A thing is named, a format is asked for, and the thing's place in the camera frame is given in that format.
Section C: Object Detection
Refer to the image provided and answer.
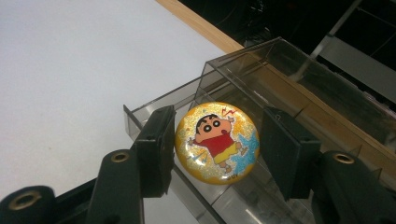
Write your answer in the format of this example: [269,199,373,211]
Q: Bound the round yellow cartoon badge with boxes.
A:
[174,101,261,186]

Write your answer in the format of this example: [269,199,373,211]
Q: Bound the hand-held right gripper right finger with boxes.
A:
[260,105,322,202]

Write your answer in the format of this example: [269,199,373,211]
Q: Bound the grey metal stand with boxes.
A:
[311,0,396,105]

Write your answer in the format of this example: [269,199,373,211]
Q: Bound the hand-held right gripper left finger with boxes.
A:
[134,105,177,199]

